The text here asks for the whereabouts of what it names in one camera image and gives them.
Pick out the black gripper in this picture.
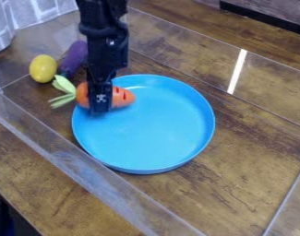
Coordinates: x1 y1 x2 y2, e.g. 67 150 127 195
87 30 128 115

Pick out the orange toy carrot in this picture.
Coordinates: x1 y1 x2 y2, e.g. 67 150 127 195
48 75 135 109

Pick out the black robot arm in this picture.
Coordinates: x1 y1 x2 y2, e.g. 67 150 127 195
75 0 130 115

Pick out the blue round tray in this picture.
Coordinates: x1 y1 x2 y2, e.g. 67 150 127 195
71 74 215 174

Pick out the purple toy eggplant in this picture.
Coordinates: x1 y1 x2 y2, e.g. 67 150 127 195
57 41 87 78

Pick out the yellow toy lemon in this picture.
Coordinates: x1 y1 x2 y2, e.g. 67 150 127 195
28 54 56 83

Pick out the clear acrylic barrier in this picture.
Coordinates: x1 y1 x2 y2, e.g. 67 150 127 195
0 88 205 236

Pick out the grey white curtain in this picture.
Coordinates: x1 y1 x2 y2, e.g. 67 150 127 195
0 0 78 51

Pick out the dark wooden board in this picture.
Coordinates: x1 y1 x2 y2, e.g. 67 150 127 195
219 0 300 34

